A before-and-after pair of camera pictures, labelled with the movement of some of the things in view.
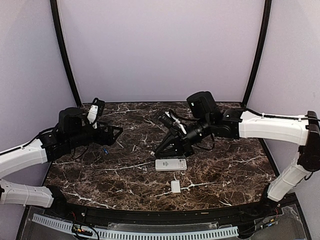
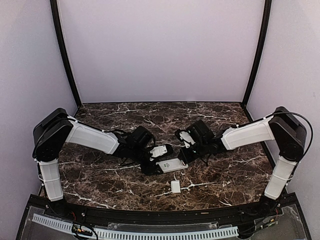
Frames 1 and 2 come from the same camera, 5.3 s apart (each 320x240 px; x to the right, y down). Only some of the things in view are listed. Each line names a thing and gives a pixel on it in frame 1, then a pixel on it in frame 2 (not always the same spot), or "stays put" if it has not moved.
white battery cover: x=175 y=186 stays put
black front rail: x=228 y=214 stays put
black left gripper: x=109 y=140 → x=150 y=170
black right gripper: x=181 y=145 → x=186 y=158
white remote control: x=170 y=164 stays put
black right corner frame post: x=267 y=13 stays put
